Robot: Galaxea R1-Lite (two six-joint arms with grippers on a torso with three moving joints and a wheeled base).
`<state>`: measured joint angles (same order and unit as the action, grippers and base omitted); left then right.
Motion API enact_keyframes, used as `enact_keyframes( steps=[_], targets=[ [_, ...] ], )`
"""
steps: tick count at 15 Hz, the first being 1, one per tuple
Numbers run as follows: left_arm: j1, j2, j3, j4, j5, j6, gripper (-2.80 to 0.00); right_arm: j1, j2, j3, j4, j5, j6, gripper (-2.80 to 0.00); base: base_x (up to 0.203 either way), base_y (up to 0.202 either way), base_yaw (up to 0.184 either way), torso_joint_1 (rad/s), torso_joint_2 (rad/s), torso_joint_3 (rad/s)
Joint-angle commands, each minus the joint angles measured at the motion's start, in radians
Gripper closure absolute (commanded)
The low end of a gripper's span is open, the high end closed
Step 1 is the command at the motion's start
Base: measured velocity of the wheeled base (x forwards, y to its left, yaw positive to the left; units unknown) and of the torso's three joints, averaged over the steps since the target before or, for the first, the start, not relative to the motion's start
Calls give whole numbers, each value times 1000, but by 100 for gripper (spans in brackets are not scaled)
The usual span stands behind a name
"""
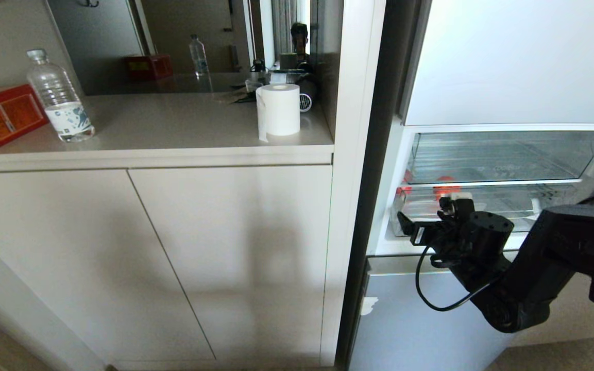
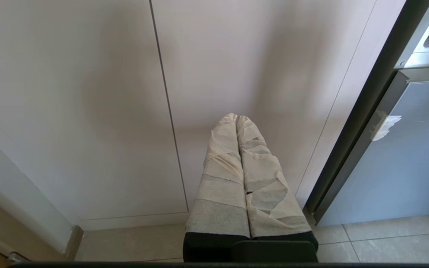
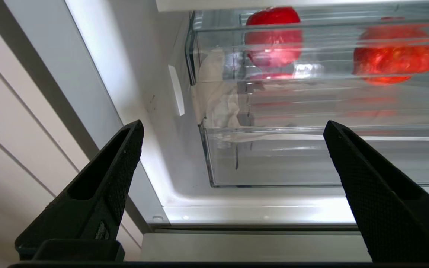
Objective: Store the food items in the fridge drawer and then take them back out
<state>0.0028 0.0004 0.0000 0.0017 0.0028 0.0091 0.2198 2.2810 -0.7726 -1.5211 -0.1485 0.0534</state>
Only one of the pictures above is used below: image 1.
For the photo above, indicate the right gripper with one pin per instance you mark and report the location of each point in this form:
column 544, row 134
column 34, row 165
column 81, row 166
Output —
column 448, row 234

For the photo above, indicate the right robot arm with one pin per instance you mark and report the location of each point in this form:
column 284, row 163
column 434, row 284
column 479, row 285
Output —
column 533, row 268

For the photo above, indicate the red capped food item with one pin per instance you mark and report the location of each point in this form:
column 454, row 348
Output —
column 404, row 191

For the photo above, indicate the red round food item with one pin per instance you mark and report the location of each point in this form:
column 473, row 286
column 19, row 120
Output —
column 446, row 186

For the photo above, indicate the grey fridge freezer door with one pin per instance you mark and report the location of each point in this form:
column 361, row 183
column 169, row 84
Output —
column 410, row 319

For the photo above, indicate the grey fridge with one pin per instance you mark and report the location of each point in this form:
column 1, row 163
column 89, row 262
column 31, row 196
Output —
column 482, row 154

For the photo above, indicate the clear fridge drawer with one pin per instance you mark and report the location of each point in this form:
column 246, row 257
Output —
column 513, row 203

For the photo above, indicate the glass fridge shelf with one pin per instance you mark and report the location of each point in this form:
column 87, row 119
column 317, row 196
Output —
column 497, row 154

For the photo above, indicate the black hair dryer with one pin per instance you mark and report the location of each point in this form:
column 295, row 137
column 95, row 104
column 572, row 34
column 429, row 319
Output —
column 307, row 95

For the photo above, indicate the beige cabinet door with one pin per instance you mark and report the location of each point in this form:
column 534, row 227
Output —
column 245, row 257
column 80, row 268

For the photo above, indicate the white toilet paper roll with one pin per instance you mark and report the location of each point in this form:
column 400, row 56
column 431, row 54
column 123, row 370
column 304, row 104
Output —
column 279, row 111

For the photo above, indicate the flat paper packets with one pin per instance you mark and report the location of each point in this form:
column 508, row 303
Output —
column 236, row 95

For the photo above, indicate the beige cabinet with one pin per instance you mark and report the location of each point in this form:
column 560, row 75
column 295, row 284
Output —
column 173, row 247

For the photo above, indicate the clear plastic water bottle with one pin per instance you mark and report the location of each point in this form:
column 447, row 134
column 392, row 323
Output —
column 62, row 103

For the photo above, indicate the red cardboard box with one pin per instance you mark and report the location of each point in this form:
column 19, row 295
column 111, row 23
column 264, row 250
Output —
column 3, row 116

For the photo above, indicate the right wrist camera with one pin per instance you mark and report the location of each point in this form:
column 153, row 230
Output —
column 455, row 203

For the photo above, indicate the wall mirror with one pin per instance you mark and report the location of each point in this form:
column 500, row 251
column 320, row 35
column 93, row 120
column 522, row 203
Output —
column 188, row 41

